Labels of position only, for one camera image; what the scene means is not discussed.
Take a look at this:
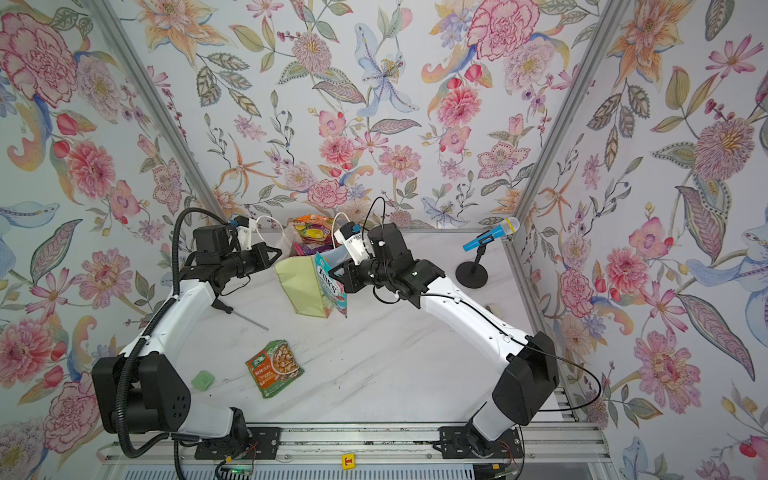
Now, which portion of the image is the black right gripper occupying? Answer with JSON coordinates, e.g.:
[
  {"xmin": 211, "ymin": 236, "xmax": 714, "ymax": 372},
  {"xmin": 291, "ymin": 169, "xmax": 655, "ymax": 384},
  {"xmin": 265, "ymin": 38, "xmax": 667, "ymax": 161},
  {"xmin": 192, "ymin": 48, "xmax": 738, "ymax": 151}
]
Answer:
[{"xmin": 329, "ymin": 257, "xmax": 396, "ymax": 297}]

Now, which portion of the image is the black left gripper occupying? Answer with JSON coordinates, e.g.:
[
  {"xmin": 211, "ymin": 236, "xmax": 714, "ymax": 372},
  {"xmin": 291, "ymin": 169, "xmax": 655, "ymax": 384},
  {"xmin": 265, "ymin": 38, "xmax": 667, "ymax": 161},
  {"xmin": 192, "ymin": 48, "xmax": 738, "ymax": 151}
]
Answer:
[{"xmin": 218, "ymin": 241, "xmax": 282, "ymax": 280}]

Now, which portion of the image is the orange Fox's fruits packet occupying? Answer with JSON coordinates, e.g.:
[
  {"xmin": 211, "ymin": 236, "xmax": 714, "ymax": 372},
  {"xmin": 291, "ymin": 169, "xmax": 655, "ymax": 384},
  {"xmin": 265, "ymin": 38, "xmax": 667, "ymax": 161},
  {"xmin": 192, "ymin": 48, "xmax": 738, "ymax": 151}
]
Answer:
[{"xmin": 291, "ymin": 214, "xmax": 332, "ymax": 244}]

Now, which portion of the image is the purple Fox's candy packet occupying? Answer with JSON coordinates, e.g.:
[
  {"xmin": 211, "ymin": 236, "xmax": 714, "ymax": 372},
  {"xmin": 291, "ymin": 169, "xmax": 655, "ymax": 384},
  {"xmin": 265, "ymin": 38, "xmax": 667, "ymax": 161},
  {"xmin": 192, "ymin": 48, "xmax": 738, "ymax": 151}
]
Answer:
[{"xmin": 293, "ymin": 242, "xmax": 334, "ymax": 256}]

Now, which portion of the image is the landscape print paper bag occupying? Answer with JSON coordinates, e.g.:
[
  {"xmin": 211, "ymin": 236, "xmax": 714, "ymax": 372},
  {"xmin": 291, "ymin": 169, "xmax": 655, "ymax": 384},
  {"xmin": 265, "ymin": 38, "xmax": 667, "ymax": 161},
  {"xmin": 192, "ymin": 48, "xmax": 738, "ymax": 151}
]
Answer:
[{"xmin": 256, "ymin": 215, "xmax": 346, "ymax": 318}]

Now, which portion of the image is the teal Fox's candy packet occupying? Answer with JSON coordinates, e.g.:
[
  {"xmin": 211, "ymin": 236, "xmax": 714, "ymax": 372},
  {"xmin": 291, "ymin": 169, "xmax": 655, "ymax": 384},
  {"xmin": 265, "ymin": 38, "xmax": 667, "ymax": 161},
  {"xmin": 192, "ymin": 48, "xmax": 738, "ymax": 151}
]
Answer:
[{"xmin": 314, "ymin": 247, "xmax": 349, "ymax": 317}]

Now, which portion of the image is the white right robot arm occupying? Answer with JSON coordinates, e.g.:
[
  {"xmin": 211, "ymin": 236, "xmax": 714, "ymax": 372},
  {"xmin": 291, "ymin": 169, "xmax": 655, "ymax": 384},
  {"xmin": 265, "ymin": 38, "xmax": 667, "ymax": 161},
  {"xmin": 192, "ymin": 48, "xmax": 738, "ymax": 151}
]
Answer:
[{"xmin": 329, "ymin": 222, "xmax": 559, "ymax": 458}]

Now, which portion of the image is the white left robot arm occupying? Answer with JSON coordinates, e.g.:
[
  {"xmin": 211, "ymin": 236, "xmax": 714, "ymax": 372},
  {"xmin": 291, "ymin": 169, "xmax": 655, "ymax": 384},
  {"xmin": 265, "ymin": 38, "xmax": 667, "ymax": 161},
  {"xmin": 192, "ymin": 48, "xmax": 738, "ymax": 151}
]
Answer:
[{"xmin": 92, "ymin": 207, "xmax": 281, "ymax": 459}]

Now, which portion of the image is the blue toy microphone on stand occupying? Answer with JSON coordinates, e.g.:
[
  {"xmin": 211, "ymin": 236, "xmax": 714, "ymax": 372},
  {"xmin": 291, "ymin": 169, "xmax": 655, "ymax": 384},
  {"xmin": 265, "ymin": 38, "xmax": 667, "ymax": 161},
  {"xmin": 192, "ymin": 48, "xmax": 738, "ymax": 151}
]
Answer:
[{"xmin": 455, "ymin": 217, "xmax": 520, "ymax": 289}]

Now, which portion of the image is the green sponge piece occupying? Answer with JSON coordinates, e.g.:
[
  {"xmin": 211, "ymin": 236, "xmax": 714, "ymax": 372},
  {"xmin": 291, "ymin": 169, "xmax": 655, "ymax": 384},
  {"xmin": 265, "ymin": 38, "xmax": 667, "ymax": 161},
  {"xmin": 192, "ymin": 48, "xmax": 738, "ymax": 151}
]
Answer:
[{"xmin": 191, "ymin": 370, "xmax": 215, "ymax": 391}]

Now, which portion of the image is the green orange snack packet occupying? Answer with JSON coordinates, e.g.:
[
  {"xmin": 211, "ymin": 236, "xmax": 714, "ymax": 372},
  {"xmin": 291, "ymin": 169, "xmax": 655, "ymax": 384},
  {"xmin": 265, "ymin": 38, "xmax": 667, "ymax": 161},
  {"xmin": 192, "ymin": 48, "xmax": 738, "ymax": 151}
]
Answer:
[{"xmin": 245, "ymin": 339, "xmax": 304, "ymax": 399}]

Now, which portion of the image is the yellow tag with letter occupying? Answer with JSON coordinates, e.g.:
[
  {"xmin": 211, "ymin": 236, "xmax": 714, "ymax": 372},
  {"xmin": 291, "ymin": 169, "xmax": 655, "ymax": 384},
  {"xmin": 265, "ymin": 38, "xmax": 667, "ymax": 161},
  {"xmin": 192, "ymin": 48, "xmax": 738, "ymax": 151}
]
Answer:
[{"xmin": 342, "ymin": 453, "xmax": 356, "ymax": 471}]

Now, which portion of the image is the black handled screwdriver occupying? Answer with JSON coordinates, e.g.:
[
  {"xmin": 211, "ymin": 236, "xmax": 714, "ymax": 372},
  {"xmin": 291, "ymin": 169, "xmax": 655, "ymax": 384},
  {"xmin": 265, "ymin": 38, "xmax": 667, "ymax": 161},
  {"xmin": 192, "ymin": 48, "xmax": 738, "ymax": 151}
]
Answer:
[{"xmin": 211, "ymin": 299, "xmax": 269, "ymax": 331}]

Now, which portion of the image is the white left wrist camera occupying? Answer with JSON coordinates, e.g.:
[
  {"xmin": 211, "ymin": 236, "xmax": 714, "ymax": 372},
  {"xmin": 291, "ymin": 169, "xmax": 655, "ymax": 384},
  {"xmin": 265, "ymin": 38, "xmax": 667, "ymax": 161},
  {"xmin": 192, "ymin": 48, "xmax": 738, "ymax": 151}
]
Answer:
[{"xmin": 231, "ymin": 215, "xmax": 264, "ymax": 250}]

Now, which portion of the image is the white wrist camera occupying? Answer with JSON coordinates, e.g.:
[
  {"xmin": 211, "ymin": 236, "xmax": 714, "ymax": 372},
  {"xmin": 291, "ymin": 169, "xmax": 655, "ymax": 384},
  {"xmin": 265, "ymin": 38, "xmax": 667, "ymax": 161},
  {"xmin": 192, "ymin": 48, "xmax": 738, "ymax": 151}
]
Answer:
[
  {"xmin": 231, "ymin": 215, "xmax": 264, "ymax": 250},
  {"xmin": 334, "ymin": 222, "xmax": 371, "ymax": 265}
]

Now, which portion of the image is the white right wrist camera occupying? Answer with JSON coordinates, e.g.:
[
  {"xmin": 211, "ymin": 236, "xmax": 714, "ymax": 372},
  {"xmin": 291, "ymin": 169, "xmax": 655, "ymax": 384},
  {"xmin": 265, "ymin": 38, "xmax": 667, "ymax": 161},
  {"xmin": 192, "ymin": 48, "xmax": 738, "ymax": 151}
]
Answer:
[{"xmin": 334, "ymin": 222, "xmax": 371, "ymax": 265}]

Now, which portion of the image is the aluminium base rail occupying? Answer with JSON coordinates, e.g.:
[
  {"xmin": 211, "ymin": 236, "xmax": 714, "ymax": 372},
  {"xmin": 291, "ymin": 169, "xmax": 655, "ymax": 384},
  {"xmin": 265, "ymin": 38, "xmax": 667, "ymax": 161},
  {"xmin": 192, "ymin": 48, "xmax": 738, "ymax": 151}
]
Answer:
[{"xmin": 95, "ymin": 421, "xmax": 613, "ymax": 466}]

